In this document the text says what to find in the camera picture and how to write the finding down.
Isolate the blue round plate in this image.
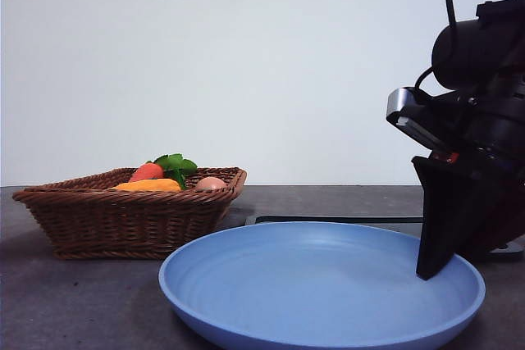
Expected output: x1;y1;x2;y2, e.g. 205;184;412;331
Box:
158;220;486;350

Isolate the orange-yellow corn cob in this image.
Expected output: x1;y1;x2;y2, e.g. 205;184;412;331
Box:
111;178;182;193

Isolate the brown wicker basket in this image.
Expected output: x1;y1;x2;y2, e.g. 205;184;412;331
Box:
11;166;249;261

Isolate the black rectangular tray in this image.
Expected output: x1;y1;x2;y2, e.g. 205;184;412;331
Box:
244;214;525;263

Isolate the brown egg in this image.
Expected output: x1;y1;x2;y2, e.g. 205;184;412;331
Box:
194;176;228;193

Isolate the orange carrot with green leaves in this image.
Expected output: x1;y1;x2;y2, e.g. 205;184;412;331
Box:
129;153;199;183

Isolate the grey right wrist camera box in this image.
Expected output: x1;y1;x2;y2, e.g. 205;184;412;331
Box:
385;86;450;155

